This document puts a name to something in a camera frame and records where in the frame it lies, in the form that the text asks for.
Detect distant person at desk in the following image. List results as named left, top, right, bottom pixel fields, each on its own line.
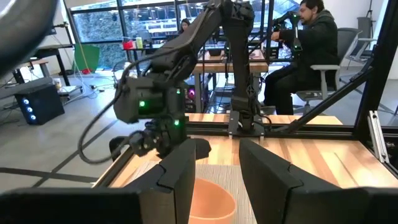
left=178, top=18, right=191, bottom=34

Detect pink ceramic bowl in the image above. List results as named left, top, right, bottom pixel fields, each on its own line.
left=188, top=177, right=237, bottom=224

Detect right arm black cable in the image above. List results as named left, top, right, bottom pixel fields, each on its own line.
left=76, top=49, right=175, bottom=165

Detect black computer tower blue lights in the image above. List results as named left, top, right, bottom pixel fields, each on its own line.
left=14, top=83, right=65, bottom=126

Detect grey office chair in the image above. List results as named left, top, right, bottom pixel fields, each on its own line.
left=294, top=27, right=363, bottom=114

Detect green panel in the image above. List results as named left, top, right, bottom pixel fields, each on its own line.
left=73, top=44, right=101, bottom=73

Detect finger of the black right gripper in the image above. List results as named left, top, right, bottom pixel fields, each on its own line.
left=108, top=136, right=131, bottom=162
left=195, top=138, right=213, bottom=161

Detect wooden desk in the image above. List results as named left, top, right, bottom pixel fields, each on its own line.
left=192, top=49, right=269, bottom=113

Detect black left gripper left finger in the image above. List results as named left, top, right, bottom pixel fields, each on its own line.
left=124, top=138, right=197, bottom=224

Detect seated person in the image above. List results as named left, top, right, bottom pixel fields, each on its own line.
left=263, top=0, right=340, bottom=116

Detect grey empty chair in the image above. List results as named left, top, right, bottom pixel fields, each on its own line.
left=346, top=17, right=379, bottom=65

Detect black aluminium table frame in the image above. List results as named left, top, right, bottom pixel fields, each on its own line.
left=91, top=0, right=398, bottom=187

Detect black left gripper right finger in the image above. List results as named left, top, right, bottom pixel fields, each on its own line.
left=238, top=138, right=369, bottom=224

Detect silver metal bracket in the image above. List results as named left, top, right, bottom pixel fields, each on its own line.
left=367, top=110, right=390, bottom=164

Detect black standing desk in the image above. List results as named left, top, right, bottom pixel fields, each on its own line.
left=32, top=43, right=75, bottom=86

